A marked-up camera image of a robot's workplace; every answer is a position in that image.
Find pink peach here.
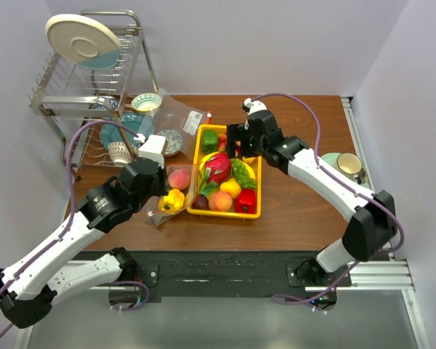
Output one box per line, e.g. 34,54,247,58
168,168,190,190

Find yellow bell pepper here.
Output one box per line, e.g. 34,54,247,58
160,188,185,211

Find orange zip top bag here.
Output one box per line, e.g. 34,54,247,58
142,164,198,227

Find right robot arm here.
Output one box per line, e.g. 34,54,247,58
227,108,397,286

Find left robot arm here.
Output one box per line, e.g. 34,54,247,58
0,158,166,329

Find clear bag with label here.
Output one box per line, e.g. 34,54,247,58
141,88,207,148

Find green bell pepper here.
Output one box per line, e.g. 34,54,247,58
201,129,219,154

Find yellow plastic tray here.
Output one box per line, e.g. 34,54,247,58
187,124,262,220

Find green grapes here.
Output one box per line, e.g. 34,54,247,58
231,159,257,190

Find red dragon fruit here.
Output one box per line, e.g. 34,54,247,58
203,153,232,184

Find floral grey bowl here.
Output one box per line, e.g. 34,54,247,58
158,129,183,157

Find dark purple plum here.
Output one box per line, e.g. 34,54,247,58
192,195,209,210

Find small yellow fruit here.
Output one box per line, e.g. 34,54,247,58
219,178,241,199

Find teal scalloped plate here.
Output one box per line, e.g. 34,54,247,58
100,112,154,150

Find orange peach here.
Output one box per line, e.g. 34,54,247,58
209,190,233,212

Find red bell pepper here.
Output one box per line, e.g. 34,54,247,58
235,188,257,214

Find teal striped small bowl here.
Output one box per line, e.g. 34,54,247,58
131,93,163,114

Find blue patterned bowl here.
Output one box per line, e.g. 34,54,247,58
92,96,121,111

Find metal dish rack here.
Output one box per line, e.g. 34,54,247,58
28,9,160,182

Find cream mug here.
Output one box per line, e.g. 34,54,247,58
335,153,367,185

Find green saucer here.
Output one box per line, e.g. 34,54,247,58
321,153,368,188

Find beige and teal plate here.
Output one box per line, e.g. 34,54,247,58
45,14,122,71

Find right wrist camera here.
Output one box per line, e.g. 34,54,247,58
242,98,267,116

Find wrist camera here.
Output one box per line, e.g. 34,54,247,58
242,98,267,116
138,135,167,168

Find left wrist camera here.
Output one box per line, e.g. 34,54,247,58
138,135,167,168

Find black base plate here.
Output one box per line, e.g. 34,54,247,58
49,249,390,305

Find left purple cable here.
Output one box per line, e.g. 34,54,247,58
0,120,146,346

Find purple cable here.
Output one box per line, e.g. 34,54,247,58
252,92,406,313
0,120,146,346

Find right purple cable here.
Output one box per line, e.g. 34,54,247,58
252,92,406,313

